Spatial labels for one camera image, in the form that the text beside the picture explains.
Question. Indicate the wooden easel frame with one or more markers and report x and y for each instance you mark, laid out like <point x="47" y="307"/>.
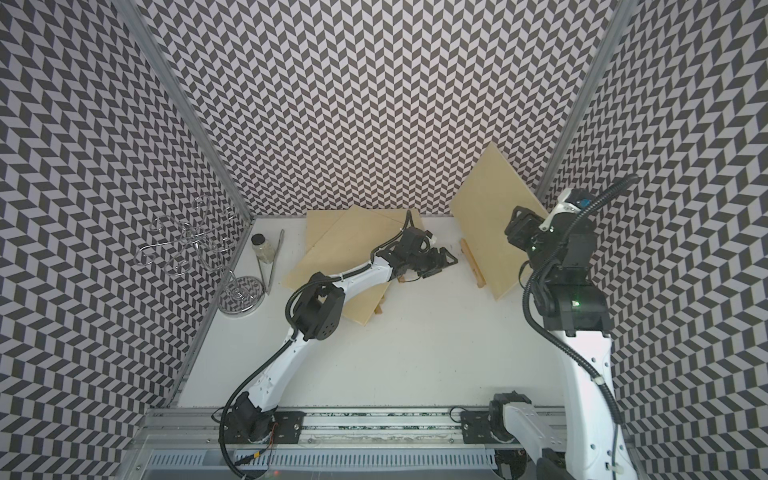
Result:
<point x="479" y="278"/>

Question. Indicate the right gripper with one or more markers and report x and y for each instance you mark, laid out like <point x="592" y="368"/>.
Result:
<point x="520" y="226"/>

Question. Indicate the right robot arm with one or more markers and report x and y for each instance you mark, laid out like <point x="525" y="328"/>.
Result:
<point x="563" y="305"/>

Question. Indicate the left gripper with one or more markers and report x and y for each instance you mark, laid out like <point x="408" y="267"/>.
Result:
<point x="438" y="265"/>

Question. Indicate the glass spice jar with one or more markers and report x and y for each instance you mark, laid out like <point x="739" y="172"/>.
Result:
<point x="263" y="249"/>

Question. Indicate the wire mug tree stand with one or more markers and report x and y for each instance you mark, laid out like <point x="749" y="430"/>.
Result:
<point x="179" y="246"/>

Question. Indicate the plywood board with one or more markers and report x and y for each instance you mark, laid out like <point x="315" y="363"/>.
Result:
<point x="356" y="223"/>
<point x="330" y="257"/>
<point x="483" y="208"/>

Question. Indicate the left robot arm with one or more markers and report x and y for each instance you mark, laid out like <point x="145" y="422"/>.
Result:
<point x="313" y="313"/>

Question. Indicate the metal tongs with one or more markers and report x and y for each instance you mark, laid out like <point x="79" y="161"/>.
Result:
<point x="274" y="262"/>

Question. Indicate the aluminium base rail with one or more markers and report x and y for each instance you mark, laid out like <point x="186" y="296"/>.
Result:
<point x="328" y="442"/>

